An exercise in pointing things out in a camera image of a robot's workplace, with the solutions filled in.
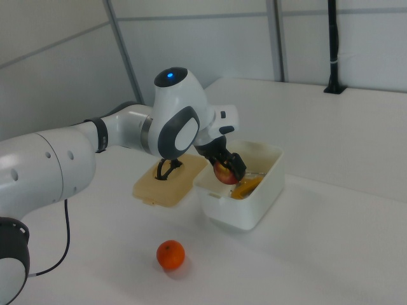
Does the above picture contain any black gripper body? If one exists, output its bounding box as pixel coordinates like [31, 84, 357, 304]
[193, 133, 230, 161]

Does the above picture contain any red apple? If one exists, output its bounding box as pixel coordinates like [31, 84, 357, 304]
[213, 161, 240, 186]

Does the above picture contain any orange fruit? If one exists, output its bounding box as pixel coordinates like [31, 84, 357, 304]
[156, 239, 186, 271]

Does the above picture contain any white plastic container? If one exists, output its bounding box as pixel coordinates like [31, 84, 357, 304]
[193, 139, 284, 232]

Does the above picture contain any beige container lid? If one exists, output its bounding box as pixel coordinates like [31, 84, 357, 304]
[132, 153, 209, 208]

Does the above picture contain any yellow C-clamp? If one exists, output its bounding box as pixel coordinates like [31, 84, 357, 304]
[230, 171, 266, 200]

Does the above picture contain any black pole with base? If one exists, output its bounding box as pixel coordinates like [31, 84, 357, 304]
[323, 0, 347, 95]

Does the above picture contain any black lid handle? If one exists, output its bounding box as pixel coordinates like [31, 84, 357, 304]
[155, 158, 184, 182]

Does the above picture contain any grey partition post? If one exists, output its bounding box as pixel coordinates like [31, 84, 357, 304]
[102, 0, 144, 105]
[266, 0, 289, 83]

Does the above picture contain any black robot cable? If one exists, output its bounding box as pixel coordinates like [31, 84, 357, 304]
[26, 198, 71, 278]

